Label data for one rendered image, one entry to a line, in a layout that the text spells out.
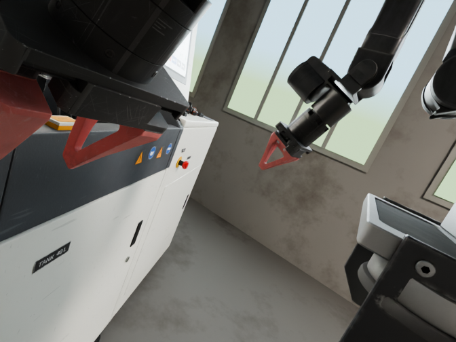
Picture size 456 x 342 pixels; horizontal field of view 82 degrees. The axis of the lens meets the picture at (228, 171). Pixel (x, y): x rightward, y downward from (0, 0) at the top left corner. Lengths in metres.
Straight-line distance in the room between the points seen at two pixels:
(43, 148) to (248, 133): 2.41
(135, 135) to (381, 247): 0.17
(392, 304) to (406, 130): 2.35
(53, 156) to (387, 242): 0.42
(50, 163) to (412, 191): 2.38
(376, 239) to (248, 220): 2.58
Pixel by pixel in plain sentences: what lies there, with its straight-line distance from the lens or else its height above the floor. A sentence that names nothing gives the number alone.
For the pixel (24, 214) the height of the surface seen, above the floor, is 0.82.
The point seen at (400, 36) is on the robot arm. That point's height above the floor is 1.28.
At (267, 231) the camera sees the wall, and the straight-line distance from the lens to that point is 2.70.
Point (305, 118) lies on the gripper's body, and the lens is 0.52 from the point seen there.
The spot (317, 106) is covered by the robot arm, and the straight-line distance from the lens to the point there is 0.52.
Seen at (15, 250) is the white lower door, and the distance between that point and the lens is 0.51.
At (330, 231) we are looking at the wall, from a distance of 2.55.
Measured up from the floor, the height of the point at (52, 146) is 0.93.
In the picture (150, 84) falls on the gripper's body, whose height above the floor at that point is 1.07.
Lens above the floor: 1.07
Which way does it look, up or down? 12 degrees down
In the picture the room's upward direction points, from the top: 23 degrees clockwise
